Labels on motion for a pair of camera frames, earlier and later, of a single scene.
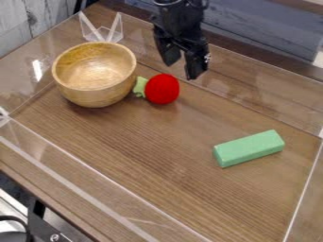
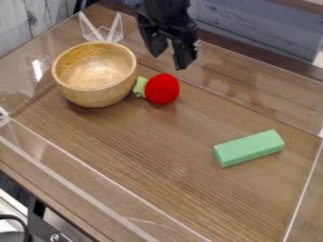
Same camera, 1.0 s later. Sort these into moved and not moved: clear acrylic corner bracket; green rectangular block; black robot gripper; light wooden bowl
Moved: black robot gripper
Not moved: clear acrylic corner bracket; green rectangular block; light wooden bowl
